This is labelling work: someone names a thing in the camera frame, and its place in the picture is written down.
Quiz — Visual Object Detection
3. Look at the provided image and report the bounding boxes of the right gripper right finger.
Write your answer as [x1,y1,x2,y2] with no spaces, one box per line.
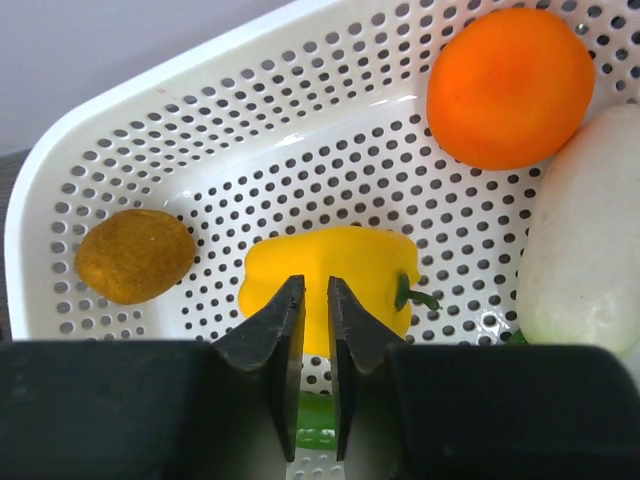
[328,278,639,479]

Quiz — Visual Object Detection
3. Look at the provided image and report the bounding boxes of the orange fruit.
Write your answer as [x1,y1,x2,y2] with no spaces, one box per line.
[426,8,595,170]

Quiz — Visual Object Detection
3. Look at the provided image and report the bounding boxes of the brown kiwi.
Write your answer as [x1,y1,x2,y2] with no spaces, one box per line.
[74,209,196,305]

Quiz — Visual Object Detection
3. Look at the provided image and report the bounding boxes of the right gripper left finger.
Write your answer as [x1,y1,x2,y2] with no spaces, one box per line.
[1,276,305,479]

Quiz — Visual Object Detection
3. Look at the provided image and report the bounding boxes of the white radish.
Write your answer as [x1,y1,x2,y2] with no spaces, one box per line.
[516,105,639,355]

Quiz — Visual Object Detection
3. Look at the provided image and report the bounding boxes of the green chili pepper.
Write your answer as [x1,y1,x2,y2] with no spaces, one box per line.
[294,327,531,451]

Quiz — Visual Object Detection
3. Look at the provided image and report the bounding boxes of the yellow bell pepper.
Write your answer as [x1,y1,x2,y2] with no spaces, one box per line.
[237,225,444,359]

